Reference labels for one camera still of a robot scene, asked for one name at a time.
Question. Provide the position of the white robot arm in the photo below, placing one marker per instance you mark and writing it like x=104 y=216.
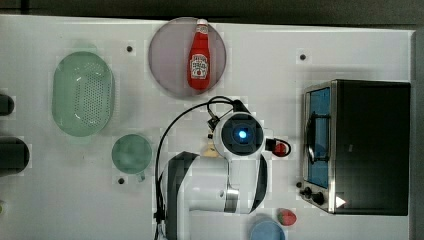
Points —
x=235 y=181

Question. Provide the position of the black toaster oven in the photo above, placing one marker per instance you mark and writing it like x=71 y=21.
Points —
x=356 y=144

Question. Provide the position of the red ketchup bottle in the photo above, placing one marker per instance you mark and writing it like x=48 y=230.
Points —
x=198 y=68

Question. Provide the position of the red apple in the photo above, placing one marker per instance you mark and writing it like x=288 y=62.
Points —
x=280 y=150

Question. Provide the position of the pale pink round plate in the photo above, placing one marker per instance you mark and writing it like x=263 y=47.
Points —
x=168 y=56

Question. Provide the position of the green cup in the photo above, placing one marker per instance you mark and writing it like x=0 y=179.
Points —
x=132 y=154

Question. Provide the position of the blue cup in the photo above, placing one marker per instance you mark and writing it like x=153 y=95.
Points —
x=265 y=228

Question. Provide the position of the red strawberry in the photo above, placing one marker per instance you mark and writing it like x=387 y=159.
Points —
x=286 y=217

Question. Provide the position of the green perforated colander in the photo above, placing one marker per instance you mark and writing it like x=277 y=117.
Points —
x=83 y=94

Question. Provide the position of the black cylinder lower left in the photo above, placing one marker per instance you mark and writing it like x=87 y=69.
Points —
x=14 y=156

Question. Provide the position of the black cylinder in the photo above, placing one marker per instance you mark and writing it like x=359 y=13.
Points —
x=14 y=156
x=7 y=105

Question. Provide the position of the black cylinder upper left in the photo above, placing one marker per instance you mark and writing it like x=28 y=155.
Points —
x=7 y=105

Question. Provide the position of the small black camera box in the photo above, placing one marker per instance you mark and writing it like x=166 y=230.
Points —
x=270 y=144

